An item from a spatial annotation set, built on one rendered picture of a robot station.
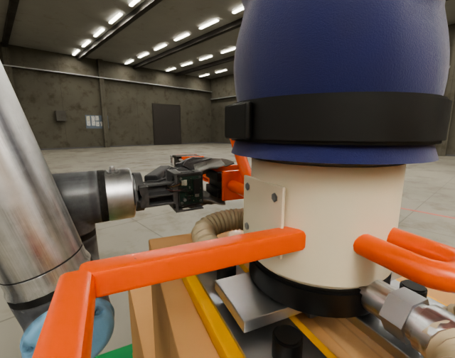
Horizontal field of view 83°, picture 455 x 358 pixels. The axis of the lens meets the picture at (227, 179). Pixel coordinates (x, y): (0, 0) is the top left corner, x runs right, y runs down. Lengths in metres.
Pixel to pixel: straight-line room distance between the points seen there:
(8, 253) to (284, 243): 0.27
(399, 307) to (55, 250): 0.34
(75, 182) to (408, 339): 0.45
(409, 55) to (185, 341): 0.35
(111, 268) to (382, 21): 0.26
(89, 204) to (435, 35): 0.45
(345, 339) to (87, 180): 0.41
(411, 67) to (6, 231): 0.38
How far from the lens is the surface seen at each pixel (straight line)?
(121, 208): 0.46
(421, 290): 0.40
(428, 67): 0.27
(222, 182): 0.49
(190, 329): 0.36
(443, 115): 0.28
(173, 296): 0.41
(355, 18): 0.24
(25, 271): 0.34
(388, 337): 0.32
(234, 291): 0.33
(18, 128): 0.33
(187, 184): 0.46
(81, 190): 0.45
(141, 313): 1.07
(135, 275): 0.21
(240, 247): 0.23
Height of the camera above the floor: 1.18
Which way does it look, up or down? 11 degrees down
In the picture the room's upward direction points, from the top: straight up
